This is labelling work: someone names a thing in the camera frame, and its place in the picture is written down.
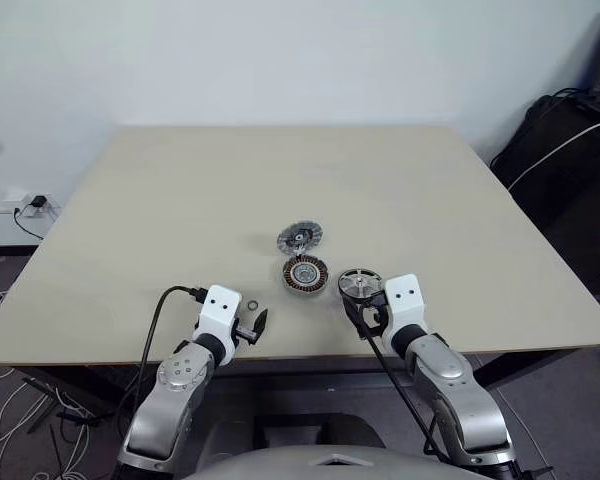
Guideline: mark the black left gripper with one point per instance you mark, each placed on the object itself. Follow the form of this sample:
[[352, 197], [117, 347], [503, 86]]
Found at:
[[247, 335]]

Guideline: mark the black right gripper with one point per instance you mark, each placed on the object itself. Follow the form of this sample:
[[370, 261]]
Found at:
[[377, 320]]

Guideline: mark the black silver motor rotor bell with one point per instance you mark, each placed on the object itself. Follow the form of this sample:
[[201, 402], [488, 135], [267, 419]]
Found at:
[[360, 282]]

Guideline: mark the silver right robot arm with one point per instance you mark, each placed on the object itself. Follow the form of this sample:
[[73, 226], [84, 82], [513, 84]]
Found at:
[[445, 370]]

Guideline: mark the dark rounded robot base shape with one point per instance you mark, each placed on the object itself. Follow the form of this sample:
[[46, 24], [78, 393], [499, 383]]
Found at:
[[290, 430]]

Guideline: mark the copper wound motor stator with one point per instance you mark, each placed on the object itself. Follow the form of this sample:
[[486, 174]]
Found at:
[[306, 275]]

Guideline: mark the silver black motor end cover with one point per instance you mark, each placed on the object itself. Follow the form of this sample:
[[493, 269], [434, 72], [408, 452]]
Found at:
[[300, 236]]

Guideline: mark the silver robot torso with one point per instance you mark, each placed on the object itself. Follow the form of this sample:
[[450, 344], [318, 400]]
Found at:
[[330, 465]]

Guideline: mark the black floor tripod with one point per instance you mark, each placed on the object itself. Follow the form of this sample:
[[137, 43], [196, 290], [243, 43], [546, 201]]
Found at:
[[65, 407]]

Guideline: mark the large black bag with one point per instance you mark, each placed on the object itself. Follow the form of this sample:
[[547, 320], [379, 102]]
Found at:
[[570, 165]]

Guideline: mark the black plug adapter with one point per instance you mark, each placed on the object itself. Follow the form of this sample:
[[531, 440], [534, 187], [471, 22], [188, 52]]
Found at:
[[38, 201]]

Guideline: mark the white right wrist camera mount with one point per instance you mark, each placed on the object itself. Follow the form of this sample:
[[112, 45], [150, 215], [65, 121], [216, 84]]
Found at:
[[405, 305]]

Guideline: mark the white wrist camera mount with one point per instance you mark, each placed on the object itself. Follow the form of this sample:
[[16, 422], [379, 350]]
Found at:
[[219, 310], [405, 305]]

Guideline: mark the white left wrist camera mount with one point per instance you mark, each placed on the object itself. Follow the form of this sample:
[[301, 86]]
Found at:
[[219, 310]]

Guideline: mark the white wall socket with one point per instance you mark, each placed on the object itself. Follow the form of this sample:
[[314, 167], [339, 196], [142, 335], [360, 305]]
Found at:
[[50, 202]]

